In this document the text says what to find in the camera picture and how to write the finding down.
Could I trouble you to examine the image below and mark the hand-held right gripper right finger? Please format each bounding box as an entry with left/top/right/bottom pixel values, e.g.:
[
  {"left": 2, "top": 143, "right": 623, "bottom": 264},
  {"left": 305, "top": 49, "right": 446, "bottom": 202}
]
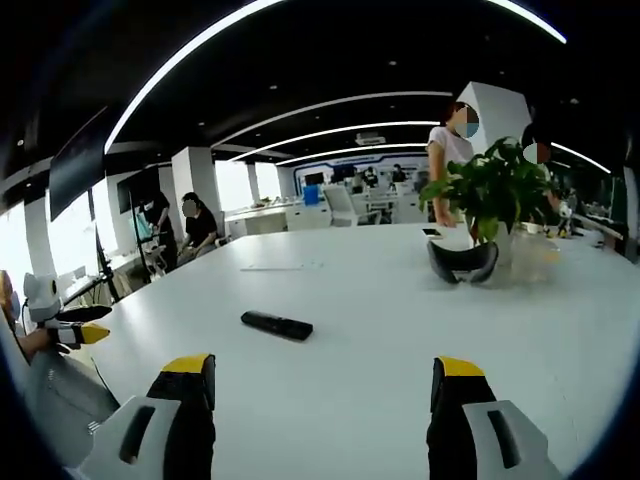
[{"left": 426, "top": 355, "right": 564, "bottom": 480}]

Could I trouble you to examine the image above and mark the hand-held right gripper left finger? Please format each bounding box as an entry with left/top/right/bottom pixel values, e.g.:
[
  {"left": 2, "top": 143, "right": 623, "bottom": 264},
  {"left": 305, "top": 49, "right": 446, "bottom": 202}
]
[{"left": 78, "top": 353, "right": 217, "bottom": 480}]

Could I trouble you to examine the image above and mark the black remote control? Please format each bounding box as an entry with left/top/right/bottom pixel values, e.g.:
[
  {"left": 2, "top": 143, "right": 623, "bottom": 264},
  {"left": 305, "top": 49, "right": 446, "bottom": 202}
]
[{"left": 240, "top": 310, "right": 315, "bottom": 344}]

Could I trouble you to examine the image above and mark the black tripod stand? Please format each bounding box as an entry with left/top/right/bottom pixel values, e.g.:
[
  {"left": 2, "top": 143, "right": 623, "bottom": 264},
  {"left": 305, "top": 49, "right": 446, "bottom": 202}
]
[{"left": 62, "top": 222, "right": 122, "bottom": 306}]

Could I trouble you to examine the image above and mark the black headset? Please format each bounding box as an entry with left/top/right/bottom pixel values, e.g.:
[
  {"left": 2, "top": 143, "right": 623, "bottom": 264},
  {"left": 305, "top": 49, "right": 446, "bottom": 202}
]
[{"left": 426, "top": 240, "right": 500, "bottom": 285}]

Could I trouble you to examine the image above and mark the clear glass jar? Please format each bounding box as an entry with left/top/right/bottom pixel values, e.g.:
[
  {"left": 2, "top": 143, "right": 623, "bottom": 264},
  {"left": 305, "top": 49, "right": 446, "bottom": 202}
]
[{"left": 509, "top": 223, "right": 562, "bottom": 287}]

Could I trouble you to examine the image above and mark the white plant pot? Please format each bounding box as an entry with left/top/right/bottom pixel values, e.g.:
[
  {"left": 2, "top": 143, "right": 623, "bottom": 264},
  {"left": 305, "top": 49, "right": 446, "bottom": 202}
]
[{"left": 472, "top": 219, "right": 517, "bottom": 266}]

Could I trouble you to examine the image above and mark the white paper sheet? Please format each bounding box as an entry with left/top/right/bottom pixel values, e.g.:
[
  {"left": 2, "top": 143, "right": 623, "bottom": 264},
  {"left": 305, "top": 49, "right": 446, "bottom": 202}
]
[{"left": 240, "top": 260, "right": 326, "bottom": 273}]

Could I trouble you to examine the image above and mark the green potted plant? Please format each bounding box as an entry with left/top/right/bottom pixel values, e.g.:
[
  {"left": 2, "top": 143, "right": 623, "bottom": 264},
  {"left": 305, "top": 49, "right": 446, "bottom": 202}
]
[{"left": 418, "top": 136, "right": 557, "bottom": 245}]

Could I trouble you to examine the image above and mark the white office chair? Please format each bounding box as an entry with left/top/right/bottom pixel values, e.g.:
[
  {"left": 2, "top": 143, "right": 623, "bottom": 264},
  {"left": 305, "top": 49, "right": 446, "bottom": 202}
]
[{"left": 322, "top": 185, "right": 382, "bottom": 227}]

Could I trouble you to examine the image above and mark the black wall monitor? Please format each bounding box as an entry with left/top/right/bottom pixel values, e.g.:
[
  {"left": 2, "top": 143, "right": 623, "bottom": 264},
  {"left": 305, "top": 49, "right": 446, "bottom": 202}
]
[
  {"left": 116, "top": 169, "right": 161, "bottom": 215},
  {"left": 48, "top": 115, "right": 107, "bottom": 222}
]

